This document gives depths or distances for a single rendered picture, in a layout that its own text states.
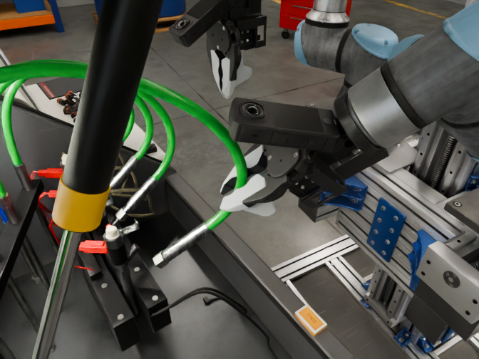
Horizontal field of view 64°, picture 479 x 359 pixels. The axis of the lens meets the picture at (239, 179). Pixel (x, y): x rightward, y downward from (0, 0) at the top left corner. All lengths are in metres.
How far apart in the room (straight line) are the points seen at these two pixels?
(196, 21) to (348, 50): 0.51
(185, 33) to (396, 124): 0.38
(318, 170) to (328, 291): 1.30
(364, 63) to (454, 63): 0.68
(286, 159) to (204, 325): 0.51
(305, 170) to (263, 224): 1.80
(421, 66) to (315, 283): 1.41
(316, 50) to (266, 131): 0.72
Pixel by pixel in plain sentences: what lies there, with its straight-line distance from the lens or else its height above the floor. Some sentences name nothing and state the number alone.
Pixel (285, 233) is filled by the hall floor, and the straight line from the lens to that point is 2.18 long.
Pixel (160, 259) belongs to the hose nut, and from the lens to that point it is 0.56.
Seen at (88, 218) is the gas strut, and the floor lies 1.46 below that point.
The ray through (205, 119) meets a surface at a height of 1.36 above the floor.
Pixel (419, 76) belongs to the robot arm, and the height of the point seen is 1.43.
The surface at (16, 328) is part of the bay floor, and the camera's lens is 0.97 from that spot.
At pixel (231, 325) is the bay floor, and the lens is 0.86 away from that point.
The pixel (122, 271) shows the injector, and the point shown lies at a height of 1.05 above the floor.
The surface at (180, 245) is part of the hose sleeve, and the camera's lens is 0.54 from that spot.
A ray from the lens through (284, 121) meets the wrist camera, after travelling 0.40.
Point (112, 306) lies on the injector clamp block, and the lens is 0.73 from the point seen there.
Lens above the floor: 1.56
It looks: 38 degrees down
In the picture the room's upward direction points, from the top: straight up
